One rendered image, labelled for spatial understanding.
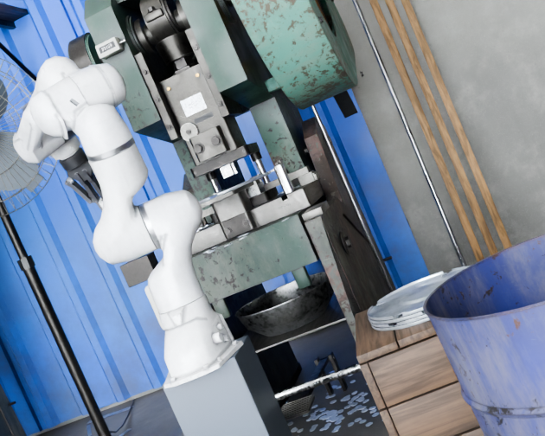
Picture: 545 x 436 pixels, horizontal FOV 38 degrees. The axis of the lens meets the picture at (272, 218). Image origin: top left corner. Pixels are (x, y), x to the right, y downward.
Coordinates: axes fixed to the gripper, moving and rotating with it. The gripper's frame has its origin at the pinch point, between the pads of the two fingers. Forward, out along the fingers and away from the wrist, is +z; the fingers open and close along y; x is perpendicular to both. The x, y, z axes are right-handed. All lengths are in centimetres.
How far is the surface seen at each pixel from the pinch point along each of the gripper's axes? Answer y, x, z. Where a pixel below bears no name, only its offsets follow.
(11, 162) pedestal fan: -43, 43, -13
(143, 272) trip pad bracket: 3.2, -11.5, 18.6
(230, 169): 33.4, 17.9, 12.4
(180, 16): 39, 36, -33
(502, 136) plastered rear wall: 118, 113, 91
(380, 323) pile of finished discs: 70, -58, 29
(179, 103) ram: 28.5, 22.9, -12.6
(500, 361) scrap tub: 96, -111, 0
